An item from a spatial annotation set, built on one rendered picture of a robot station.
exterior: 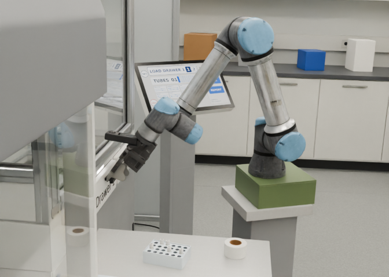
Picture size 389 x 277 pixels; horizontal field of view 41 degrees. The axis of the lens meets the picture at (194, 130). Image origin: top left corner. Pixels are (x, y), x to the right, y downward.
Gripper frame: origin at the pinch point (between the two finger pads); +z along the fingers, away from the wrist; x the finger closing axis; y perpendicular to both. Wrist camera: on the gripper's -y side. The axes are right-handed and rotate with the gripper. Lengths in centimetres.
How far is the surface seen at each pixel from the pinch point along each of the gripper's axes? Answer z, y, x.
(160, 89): -14, -7, 89
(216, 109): -21, 23, 100
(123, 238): 7.4, 16.3, -16.4
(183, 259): -7.7, 32.6, -32.6
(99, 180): -0.1, -1.5, -7.7
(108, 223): 20.3, 10.6, 9.4
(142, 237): 4.0, 21.2, -14.5
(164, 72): -21, -11, 98
